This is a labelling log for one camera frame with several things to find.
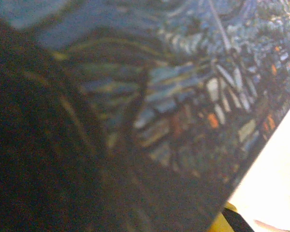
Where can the blue starry night print box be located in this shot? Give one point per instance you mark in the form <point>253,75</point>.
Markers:
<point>183,96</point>

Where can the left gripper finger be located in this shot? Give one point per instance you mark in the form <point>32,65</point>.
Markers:
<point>228,221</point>

